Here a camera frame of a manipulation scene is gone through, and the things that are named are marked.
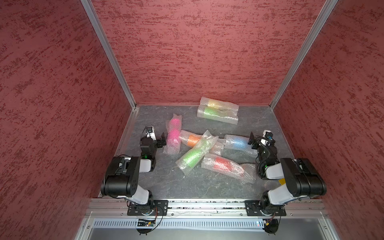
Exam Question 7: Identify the pink glass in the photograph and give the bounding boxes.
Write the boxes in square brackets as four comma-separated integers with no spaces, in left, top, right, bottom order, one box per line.
[164,114,183,156]

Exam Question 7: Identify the clear bubble wrap sheet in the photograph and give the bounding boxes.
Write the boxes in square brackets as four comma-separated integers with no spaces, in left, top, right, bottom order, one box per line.
[201,154,258,184]

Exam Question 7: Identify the red wine glass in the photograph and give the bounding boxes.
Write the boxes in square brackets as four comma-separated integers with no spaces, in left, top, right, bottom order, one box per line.
[214,158,233,172]

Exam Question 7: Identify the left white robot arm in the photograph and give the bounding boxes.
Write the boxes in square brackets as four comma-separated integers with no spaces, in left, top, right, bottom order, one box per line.
[101,133,167,211]

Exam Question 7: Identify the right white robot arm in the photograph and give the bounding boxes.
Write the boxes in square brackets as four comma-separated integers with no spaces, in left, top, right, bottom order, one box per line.
[248,131,327,216]

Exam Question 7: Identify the blue glass in bubble wrap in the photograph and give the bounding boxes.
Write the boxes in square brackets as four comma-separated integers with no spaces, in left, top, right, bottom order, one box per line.
[224,135,258,158]

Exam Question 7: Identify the orange glass in bubble wrap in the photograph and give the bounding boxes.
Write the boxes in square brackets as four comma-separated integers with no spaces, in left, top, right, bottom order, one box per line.
[179,130,226,156]

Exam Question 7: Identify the light green glass in bubble wrap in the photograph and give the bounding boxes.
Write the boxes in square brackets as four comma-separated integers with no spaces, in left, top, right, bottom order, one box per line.
[197,105,239,125]

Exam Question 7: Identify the yellow glass in bubble wrap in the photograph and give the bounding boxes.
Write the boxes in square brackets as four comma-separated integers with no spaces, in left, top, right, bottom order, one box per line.
[200,97,239,113]

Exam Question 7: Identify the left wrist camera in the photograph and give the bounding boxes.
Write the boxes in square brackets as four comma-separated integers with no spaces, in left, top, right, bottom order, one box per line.
[144,127,157,141]

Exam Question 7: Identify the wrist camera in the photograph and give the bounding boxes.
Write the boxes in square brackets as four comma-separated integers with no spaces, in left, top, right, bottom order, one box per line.
[144,127,157,141]
[261,130,276,146]

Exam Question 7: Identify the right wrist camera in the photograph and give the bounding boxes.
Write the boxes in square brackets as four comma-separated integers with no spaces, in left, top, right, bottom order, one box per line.
[261,130,276,146]

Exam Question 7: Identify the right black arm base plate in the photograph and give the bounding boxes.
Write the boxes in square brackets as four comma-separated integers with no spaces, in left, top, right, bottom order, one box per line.
[244,200,287,217]

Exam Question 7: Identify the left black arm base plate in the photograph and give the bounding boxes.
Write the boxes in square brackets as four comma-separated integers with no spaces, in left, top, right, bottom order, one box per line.
[127,200,169,217]

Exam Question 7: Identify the aluminium front rail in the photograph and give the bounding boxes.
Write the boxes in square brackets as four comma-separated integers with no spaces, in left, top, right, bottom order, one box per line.
[86,198,329,219]

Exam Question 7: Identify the white perforated cable duct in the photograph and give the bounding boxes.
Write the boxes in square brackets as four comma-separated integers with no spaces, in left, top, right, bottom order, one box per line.
[92,218,264,231]

